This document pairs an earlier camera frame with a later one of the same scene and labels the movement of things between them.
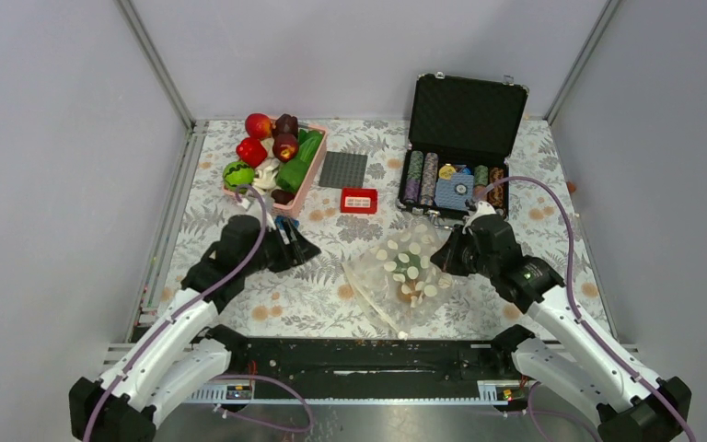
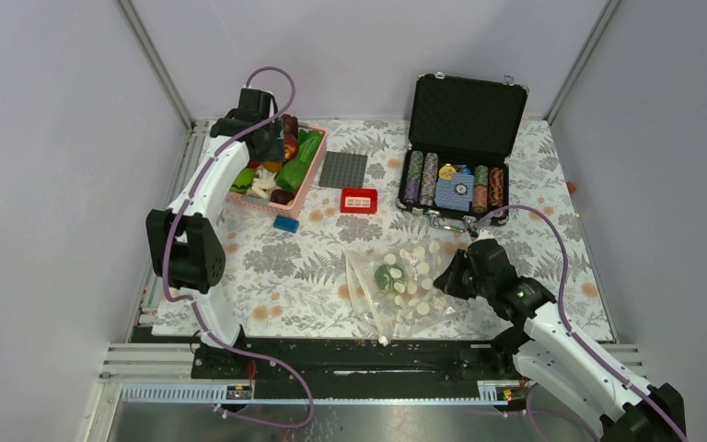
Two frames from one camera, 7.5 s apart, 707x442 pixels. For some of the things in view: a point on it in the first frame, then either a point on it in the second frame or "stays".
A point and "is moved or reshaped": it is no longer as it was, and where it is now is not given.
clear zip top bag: x=398 y=274 is moved or reshaped
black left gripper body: x=272 y=253 → x=272 y=150
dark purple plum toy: x=285 y=124 stays
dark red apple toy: x=285 y=146 stays
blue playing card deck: x=455 y=191 stays
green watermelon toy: x=239 y=175 stays
